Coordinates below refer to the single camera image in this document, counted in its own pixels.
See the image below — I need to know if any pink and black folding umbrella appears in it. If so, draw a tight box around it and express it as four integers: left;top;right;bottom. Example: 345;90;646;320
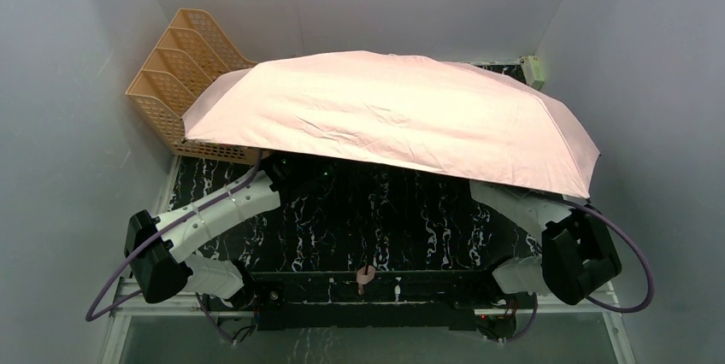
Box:
182;50;600;198

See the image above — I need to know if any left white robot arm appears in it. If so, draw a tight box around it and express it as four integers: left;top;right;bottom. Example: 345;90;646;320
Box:
124;170;280;307

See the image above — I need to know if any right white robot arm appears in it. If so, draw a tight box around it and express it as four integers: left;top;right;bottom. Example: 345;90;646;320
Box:
469;180;622;305

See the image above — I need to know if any orange plastic file organizer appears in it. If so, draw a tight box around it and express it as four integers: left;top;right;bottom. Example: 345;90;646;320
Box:
126;9;257;165

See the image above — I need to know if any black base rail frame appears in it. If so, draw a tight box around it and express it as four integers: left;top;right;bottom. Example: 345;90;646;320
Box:
112;270;603;332

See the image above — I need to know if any white green wall socket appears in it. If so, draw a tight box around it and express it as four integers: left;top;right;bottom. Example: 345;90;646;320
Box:
520;56;546;91

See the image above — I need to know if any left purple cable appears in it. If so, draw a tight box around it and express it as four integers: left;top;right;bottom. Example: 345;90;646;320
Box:
85;149;265;323

